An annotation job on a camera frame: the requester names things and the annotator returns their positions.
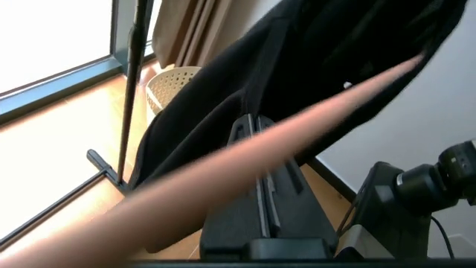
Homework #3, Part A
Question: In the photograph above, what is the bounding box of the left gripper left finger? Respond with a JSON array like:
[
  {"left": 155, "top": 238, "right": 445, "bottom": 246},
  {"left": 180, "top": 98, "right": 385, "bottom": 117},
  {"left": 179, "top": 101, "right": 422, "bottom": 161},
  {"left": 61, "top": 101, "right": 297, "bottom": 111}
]
[{"left": 199, "top": 113, "right": 270, "bottom": 261}]

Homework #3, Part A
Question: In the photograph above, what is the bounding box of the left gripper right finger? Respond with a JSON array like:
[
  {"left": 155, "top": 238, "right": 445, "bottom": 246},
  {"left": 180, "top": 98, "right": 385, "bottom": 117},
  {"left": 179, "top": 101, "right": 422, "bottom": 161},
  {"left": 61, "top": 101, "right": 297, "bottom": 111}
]
[{"left": 258, "top": 113, "right": 338, "bottom": 261}]

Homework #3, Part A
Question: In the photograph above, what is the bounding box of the pink clothes hanger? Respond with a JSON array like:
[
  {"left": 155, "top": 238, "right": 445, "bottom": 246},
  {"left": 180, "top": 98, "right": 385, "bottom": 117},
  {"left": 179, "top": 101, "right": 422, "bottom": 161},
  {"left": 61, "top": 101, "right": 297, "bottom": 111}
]
[{"left": 0, "top": 53, "right": 425, "bottom": 268}]

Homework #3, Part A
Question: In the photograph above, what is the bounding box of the black garment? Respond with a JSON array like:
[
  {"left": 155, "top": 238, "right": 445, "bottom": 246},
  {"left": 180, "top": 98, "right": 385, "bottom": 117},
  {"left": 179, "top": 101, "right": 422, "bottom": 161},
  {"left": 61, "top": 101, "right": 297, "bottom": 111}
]
[{"left": 128, "top": 0, "right": 469, "bottom": 191}]

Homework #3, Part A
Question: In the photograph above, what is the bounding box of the black clothes rack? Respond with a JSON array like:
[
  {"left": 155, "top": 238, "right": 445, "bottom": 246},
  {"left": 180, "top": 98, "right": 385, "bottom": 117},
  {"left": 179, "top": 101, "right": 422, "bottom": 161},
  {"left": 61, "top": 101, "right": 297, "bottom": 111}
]
[{"left": 0, "top": 0, "right": 155, "bottom": 249}]

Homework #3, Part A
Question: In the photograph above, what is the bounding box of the white laundry basket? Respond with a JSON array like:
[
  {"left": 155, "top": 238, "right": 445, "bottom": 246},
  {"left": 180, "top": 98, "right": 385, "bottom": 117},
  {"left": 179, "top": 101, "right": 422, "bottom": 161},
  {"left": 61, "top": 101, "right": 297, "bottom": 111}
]
[{"left": 145, "top": 66, "right": 202, "bottom": 126}]

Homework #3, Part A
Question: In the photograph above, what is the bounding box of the brown curtain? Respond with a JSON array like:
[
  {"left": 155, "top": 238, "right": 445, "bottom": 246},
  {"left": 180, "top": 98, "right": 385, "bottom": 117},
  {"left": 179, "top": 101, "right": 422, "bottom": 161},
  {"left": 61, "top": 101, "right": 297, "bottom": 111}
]
[{"left": 151, "top": 0, "right": 261, "bottom": 70}]

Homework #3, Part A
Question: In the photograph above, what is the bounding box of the window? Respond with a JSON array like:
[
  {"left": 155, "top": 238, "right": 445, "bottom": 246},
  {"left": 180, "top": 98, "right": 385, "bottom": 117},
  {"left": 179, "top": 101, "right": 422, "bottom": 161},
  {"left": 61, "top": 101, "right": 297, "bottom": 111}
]
[{"left": 0, "top": 0, "right": 163, "bottom": 126}]

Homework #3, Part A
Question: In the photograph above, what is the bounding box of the black cable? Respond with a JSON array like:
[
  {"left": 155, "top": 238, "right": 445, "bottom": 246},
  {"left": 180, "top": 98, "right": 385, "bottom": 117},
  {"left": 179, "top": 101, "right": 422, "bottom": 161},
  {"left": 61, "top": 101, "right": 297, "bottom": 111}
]
[{"left": 430, "top": 215, "right": 457, "bottom": 260}]

